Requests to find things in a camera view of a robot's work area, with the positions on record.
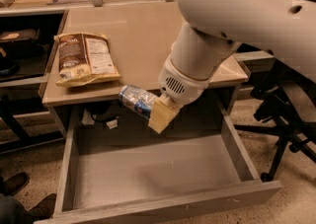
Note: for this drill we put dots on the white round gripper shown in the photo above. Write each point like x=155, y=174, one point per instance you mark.
x=182, y=85

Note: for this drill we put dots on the silver blue redbull can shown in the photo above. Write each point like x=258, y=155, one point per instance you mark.
x=138, y=100

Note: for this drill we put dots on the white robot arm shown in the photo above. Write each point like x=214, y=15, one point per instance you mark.
x=212, y=31

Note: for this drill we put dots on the open grey wooden drawer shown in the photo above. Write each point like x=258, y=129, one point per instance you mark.
x=131, y=175

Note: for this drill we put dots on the brown yellow chip bag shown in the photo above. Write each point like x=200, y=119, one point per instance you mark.
x=84, y=59

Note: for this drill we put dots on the black office chair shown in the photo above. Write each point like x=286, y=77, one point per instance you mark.
x=289, y=100

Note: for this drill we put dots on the brown leather shoe lower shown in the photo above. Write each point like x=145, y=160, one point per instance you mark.
x=45, y=208

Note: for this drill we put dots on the brown leather shoe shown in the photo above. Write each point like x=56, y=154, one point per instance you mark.
x=45, y=208
x=14, y=184

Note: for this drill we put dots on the brown leather shoe upper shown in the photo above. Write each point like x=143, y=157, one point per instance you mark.
x=14, y=184

